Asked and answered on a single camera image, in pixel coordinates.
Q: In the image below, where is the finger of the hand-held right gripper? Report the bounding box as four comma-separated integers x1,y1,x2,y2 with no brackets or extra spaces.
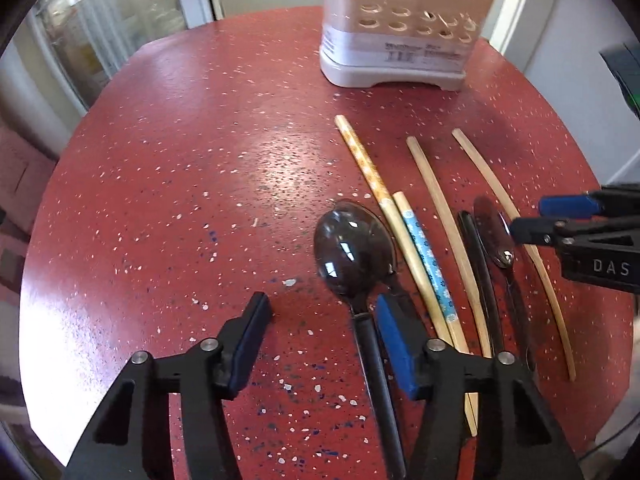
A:
509,217,640,247
539,182,640,220

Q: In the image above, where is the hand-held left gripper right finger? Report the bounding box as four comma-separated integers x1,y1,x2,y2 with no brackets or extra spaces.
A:
375,292,586,480

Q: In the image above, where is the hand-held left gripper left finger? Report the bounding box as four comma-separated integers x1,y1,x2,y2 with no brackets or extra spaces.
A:
62,291,274,480

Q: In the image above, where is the small black spoon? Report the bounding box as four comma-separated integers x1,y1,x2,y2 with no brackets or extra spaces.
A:
472,196,538,372

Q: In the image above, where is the plain bamboo chopstick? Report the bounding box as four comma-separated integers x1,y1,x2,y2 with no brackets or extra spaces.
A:
406,136,493,358
451,128,577,382

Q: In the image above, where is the black chopstick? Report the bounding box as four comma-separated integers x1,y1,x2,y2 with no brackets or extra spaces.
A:
457,210,505,357

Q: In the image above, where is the blue patterned bamboo chopstick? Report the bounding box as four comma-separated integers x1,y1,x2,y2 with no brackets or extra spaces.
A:
392,191,479,437

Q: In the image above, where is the large black spoon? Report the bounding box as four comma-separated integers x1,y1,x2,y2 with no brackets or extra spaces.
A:
313,200,408,480

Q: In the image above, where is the orange patterned bamboo chopstick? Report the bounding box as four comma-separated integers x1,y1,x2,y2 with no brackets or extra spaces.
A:
334,115,456,348

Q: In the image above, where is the white perforated utensil holder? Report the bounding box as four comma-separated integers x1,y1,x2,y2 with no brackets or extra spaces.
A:
319,0,498,92

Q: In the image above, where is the dark grey object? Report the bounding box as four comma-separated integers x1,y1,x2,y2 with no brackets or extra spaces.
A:
599,42,640,122

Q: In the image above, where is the pink sofa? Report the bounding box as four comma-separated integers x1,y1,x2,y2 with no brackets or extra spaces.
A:
0,125,57,241

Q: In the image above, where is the glass door panel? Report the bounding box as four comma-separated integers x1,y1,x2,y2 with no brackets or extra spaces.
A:
30,0,187,106

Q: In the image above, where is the thin grey cable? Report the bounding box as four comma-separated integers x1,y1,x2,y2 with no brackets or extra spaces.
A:
579,427,640,458

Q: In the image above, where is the white window frame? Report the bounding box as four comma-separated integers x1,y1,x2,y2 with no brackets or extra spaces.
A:
492,0,553,67

